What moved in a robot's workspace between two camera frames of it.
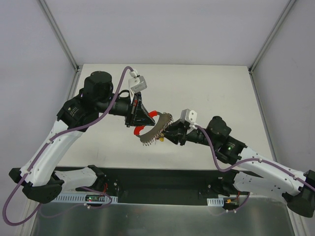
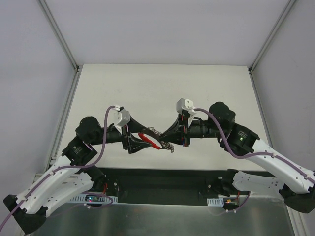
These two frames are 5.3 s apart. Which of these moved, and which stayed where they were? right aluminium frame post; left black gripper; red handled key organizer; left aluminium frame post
Moved: red handled key organizer; left black gripper
Stayed: left aluminium frame post; right aluminium frame post
